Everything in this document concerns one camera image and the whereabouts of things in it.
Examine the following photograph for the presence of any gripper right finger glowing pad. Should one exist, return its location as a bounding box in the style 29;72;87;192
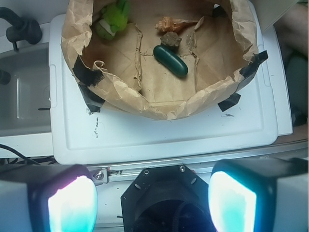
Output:
208;158;309;232

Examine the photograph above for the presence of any brown paper bag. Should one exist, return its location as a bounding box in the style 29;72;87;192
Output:
61;0;261;120

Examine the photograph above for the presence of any black faucet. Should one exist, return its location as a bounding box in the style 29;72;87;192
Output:
0;7;42;52

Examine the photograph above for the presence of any white plastic tray lid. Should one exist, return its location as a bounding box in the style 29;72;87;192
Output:
49;15;293;166

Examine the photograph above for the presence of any aluminium frame rail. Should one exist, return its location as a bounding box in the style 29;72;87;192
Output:
87;139;309;186

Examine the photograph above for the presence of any dark green plastic pickle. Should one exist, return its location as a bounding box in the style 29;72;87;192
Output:
153;45;188;78

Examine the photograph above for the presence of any orange conch seashell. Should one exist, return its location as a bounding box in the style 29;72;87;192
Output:
154;16;198;33

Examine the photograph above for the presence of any green plush frog toy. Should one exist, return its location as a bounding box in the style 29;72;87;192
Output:
95;0;130;41

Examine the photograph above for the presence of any brown rough rock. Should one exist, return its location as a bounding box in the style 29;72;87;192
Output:
160;32;182;52

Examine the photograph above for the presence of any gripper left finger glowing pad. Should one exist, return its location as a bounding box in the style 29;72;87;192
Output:
0;164;98;232

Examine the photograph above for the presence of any black octagonal mount plate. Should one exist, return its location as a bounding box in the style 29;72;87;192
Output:
121;169;216;232

